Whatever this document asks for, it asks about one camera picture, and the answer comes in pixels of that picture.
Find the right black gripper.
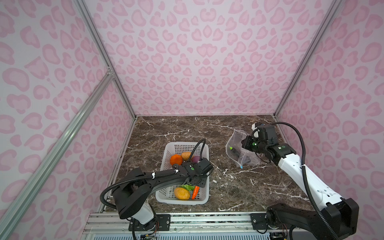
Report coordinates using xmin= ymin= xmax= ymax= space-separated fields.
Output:
xmin=239 ymin=134 xmax=268 ymax=154

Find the orange carrot toy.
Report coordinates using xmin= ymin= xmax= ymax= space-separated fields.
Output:
xmin=191 ymin=186 xmax=200 ymax=200

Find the white perforated plastic basket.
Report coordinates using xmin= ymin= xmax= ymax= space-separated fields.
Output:
xmin=156 ymin=142 xmax=210 ymax=206

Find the clear zip top bag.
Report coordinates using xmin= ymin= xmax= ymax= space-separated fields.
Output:
xmin=226 ymin=129 xmax=262 ymax=169

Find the purple onion toy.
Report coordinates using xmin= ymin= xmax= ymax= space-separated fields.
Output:
xmin=191 ymin=156 xmax=201 ymax=164

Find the dark eggplant toy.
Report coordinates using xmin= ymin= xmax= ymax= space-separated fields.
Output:
xmin=229 ymin=147 xmax=255 ymax=168

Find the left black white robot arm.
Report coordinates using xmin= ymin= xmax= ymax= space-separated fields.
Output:
xmin=111 ymin=158 xmax=214 ymax=225

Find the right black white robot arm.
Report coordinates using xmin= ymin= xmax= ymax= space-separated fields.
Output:
xmin=242 ymin=123 xmax=360 ymax=240

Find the green lettuce toy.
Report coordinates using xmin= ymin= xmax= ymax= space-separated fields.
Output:
xmin=181 ymin=185 xmax=196 ymax=192

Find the small orange fruit toy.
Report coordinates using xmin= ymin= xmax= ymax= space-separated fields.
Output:
xmin=181 ymin=152 xmax=192 ymax=162

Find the yellow potato toy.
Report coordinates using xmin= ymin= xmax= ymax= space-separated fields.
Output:
xmin=174 ymin=187 xmax=191 ymax=201

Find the orange tomato toy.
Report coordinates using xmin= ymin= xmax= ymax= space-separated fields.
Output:
xmin=170 ymin=155 xmax=184 ymax=166

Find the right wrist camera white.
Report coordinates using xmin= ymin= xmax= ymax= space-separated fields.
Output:
xmin=252 ymin=123 xmax=263 ymax=139

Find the left black corrugated cable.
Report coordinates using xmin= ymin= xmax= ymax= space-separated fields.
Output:
xmin=99 ymin=138 xmax=207 ymax=210

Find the black corrugated cable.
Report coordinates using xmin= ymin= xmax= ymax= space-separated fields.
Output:
xmin=251 ymin=121 xmax=340 ymax=240
xmin=99 ymin=138 xmax=207 ymax=210

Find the right black corrugated cable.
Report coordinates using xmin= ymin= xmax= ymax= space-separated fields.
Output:
xmin=251 ymin=121 xmax=340 ymax=240

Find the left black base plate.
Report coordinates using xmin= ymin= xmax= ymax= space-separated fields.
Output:
xmin=129 ymin=214 xmax=171 ymax=232

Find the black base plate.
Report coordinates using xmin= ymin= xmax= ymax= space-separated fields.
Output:
xmin=250 ymin=213 xmax=282 ymax=233
xmin=129 ymin=214 xmax=171 ymax=232

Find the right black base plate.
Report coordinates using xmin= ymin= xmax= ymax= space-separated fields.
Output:
xmin=250 ymin=213 xmax=282 ymax=233

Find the aluminium front rail frame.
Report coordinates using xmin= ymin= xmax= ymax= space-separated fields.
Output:
xmin=79 ymin=211 xmax=346 ymax=240

